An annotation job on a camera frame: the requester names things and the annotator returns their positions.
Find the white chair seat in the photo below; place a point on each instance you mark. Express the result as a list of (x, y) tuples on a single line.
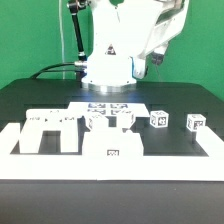
[(112, 143)]

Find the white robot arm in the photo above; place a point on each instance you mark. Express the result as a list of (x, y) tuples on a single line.
[(125, 34)]

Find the white marker sheet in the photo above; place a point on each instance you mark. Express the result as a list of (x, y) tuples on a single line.
[(108, 109)]

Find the white tagged cube near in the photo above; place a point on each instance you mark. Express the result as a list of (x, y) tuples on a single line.
[(159, 119)]

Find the white tagged cube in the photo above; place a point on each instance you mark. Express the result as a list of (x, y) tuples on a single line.
[(159, 119), (194, 121)]

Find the white tagged cube far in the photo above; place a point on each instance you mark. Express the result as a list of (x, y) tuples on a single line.
[(194, 121)]

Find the white chair back frame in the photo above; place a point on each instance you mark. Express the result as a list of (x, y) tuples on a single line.
[(57, 128)]

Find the white U-shaped obstacle frame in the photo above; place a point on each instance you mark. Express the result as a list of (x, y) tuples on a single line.
[(70, 167)]

